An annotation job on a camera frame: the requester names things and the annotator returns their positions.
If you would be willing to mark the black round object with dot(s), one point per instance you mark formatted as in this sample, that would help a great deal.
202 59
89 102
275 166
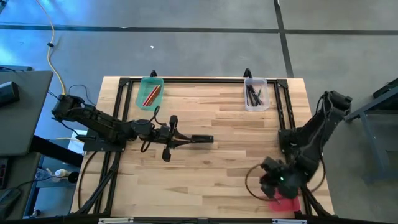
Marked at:
73 177

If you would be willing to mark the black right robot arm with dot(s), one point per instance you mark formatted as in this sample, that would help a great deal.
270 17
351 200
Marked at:
323 124

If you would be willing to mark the black frame clamp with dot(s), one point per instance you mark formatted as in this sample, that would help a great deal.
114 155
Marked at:
247 73
153 74

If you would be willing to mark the pink pencil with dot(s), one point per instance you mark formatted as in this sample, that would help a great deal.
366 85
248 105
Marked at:
152 96

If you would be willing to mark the black aluminium table frame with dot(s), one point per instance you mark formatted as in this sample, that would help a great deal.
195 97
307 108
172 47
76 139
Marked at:
202 80

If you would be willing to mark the black flat device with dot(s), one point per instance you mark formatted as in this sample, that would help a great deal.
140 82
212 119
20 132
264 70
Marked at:
15 68

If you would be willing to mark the grey metal stand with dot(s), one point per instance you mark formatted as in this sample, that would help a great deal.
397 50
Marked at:
373 146

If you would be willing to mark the black desk crossbar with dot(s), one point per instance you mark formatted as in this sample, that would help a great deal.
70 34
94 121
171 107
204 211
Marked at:
56 152

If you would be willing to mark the green translucent plastic bin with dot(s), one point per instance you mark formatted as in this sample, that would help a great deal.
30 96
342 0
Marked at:
146 83

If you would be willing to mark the red plastic bin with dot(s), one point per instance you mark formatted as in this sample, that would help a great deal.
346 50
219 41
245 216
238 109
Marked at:
289 206

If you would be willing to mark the dark red pencil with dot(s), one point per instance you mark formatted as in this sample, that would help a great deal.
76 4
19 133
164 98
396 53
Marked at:
153 97

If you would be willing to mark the black box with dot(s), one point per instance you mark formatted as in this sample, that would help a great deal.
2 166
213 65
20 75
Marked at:
7 93

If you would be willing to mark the white label strip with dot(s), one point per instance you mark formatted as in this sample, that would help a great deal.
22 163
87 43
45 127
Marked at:
115 220
289 221

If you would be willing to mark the clear plastic bin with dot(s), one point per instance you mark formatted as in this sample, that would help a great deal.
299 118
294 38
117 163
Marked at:
265 84

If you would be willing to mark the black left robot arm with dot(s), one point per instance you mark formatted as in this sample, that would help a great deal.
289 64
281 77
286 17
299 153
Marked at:
105 124

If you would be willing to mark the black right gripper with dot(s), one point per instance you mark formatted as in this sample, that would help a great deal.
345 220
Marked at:
270 174

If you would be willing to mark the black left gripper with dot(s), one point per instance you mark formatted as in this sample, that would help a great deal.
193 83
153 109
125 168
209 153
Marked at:
166 137

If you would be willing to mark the white paper sheet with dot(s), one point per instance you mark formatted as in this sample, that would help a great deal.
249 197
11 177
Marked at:
73 146

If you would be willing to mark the green pen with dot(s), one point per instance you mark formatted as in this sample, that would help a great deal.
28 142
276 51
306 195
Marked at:
259 92

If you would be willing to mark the black stapler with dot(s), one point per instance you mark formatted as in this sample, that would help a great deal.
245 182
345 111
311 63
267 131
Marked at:
203 139

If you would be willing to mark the white bottle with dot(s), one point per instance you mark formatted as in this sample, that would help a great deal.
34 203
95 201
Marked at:
60 172

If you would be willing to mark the dark grey desk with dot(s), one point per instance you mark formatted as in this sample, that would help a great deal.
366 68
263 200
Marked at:
21 174

